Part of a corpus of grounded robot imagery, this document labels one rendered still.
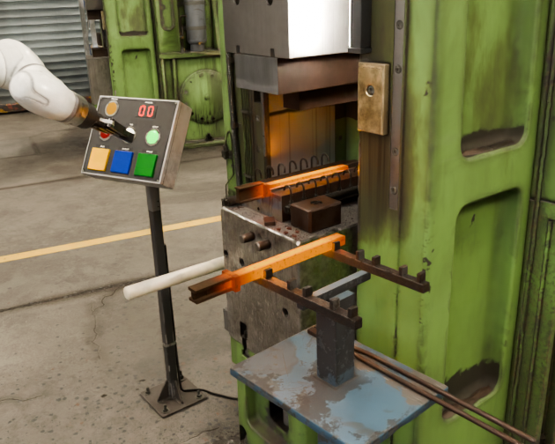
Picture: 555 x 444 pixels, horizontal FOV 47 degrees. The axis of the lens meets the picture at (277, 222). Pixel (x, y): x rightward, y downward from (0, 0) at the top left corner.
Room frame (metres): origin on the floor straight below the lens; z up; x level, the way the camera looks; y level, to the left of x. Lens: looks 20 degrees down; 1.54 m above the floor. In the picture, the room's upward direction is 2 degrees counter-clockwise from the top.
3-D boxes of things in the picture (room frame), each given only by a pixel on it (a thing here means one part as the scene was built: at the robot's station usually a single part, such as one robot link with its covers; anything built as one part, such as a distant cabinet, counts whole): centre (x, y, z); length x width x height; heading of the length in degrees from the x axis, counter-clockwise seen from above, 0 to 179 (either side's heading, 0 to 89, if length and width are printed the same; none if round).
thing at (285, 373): (1.22, -0.12, 0.70); 0.40 x 0.30 x 0.02; 41
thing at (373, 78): (1.58, -0.25, 1.27); 0.09 x 0.02 x 0.17; 36
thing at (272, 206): (1.88, -0.12, 0.96); 0.42 x 0.20 x 0.09; 126
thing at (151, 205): (2.15, 0.44, 0.54); 0.04 x 0.04 x 1.08; 36
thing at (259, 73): (1.88, -0.12, 1.32); 0.42 x 0.20 x 0.10; 126
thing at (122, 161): (2.04, 0.51, 1.01); 0.07 x 0.05 x 0.07; 61
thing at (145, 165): (2.00, 0.42, 1.01); 0.07 x 0.05 x 0.07; 61
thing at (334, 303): (1.13, -0.20, 0.97); 0.23 x 0.06 x 0.02; 131
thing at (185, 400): (2.16, 0.44, 0.05); 0.22 x 0.22 x 0.09; 36
